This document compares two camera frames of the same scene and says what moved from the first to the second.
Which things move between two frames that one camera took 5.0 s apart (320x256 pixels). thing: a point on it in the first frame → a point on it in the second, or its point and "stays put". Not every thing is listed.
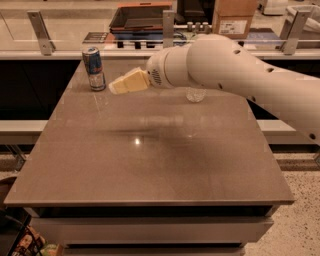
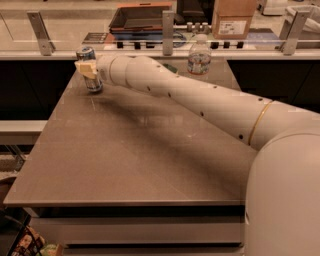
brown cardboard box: [233, 18] stays put
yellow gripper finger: [112, 84] → [86, 64]
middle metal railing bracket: [168, 28] stays put
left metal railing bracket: [46, 44] stays put
